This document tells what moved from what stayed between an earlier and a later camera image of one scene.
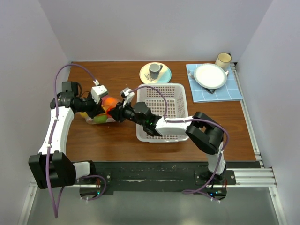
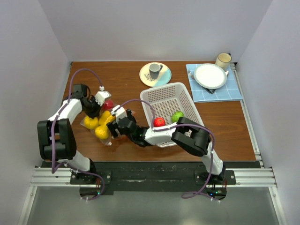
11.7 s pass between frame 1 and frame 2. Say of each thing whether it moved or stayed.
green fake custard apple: moved
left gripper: stayed
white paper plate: stayed
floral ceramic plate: stayed
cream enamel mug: stayed
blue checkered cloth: stayed
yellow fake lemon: moved
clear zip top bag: moved
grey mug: stayed
